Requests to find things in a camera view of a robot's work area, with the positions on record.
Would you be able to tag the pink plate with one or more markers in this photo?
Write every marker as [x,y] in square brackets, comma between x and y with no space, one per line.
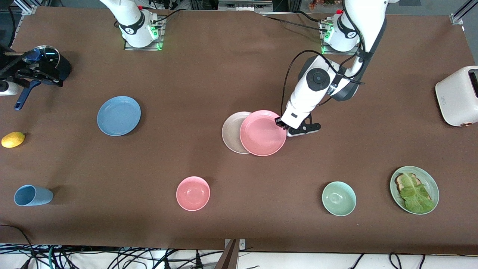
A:
[261,134]

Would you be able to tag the blue plate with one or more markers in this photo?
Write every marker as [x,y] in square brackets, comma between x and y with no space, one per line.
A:
[118,116]

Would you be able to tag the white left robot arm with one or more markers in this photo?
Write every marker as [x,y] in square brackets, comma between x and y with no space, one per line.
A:
[302,101]

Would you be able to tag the dark blue saucepan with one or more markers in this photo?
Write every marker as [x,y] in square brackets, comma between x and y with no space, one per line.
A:
[65,71]

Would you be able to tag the beige plate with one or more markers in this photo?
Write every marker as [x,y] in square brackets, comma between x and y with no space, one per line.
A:
[231,132]

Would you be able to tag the yellow lemon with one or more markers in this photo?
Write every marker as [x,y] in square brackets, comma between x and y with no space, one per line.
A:
[13,139]

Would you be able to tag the brown table cover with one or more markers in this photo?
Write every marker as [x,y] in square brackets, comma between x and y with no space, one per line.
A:
[239,74]

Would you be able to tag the green bowl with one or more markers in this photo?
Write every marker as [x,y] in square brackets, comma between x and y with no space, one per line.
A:
[339,198]

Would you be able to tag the toast slice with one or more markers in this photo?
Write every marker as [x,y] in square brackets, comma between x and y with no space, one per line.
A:
[400,183]

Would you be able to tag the pink bowl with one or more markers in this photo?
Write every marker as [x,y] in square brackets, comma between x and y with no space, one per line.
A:
[193,193]

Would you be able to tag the blue cup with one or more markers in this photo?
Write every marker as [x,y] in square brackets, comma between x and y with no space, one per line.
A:
[33,195]

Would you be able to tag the green lettuce leaf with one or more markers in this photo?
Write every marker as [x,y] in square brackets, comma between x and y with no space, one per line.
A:
[416,198]

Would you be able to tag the green plate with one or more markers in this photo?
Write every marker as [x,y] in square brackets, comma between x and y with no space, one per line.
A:
[429,179]

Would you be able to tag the white toaster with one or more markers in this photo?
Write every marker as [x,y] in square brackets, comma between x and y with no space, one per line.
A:
[453,101]

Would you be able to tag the aluminium frame profile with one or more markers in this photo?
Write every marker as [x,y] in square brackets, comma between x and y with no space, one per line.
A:
[461,15]
[28,7]

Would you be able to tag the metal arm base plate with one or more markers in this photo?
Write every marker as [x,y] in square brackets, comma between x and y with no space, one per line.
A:
[330,53]
[130,48]

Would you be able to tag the small metal bracket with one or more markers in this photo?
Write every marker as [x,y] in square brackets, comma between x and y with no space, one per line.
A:
[242,244]

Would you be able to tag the brown wooden post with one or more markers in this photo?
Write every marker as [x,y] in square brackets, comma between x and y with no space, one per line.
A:
[229,257]

